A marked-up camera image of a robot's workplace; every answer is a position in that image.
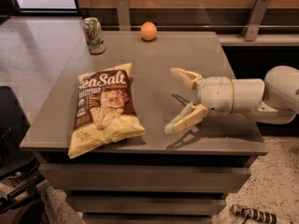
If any striped cylindrical object on floor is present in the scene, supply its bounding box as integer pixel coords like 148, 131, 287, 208
230, 204, 278, 224

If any black device on floor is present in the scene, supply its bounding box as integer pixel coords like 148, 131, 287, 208
0, 171, 45, 212

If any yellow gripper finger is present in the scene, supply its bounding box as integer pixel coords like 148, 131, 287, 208
170, 67, 205, 91
164, 102, 208, 134

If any grey drawer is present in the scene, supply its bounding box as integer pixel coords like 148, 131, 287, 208
39, 163, 250, 193
66, 196, 226, 216

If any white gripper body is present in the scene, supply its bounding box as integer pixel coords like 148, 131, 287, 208
196, 77, 234, 117

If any brown sea salt chip bag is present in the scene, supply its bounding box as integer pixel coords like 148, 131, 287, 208
68, 63, 146, 159

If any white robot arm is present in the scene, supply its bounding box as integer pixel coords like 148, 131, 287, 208
164, 65, 299, 133

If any black chair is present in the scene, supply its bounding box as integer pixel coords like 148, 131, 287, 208
0, 86, 37, 178

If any orange fruit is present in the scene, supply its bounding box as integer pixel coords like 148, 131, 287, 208
140, 21, 157, 41

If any upper grey drawer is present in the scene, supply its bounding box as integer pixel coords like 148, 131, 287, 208
39, 163, 250, 193

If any left metal bracket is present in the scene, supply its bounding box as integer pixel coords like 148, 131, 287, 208
116, 0, 131, 31

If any lower grey drawer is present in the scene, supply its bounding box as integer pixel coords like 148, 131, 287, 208
66, 196, 226, 216

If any green white soda can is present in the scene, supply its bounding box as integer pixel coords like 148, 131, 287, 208
82, 17, 106, 54

